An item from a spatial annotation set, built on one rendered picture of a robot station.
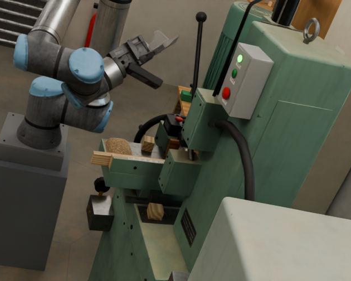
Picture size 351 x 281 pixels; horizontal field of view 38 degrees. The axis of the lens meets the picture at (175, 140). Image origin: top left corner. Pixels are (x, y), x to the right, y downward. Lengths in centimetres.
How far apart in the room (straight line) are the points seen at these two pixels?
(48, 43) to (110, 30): 55
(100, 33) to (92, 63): 58
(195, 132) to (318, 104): 33
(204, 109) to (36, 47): 46
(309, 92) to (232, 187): 31
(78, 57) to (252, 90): 45
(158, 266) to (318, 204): 206
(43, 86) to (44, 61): 75
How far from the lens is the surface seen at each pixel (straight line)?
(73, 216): 288
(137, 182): 170
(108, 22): 188
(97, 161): 167
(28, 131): 219
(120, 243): 184
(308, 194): 337
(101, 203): 198
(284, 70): 121
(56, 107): 211
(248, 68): 120
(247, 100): 124
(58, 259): 262
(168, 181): 150
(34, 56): 136
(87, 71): 133
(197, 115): 137
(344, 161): 331
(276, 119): 126
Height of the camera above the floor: 180
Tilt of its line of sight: 27 degrees down
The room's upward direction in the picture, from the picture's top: 19 degrees clockwise
